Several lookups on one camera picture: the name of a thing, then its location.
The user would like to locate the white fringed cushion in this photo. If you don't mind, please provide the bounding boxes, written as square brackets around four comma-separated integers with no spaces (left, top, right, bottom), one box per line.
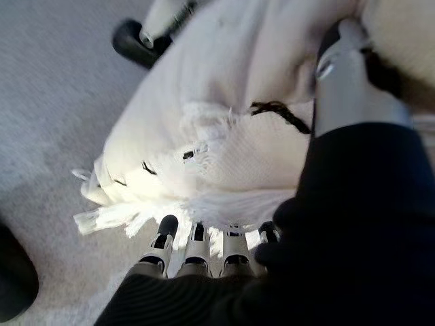
[71,0,435,239]

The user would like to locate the robot right foot black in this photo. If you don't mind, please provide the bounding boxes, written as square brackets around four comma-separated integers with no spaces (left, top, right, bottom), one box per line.
[0,222,40,322]

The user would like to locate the robot right hand dark palm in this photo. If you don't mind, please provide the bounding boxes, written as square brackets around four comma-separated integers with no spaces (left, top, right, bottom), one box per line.
[94,18,435,326]

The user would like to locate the robot left leg silver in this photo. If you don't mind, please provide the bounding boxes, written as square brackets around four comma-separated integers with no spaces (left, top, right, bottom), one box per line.
[139,0,200,47]

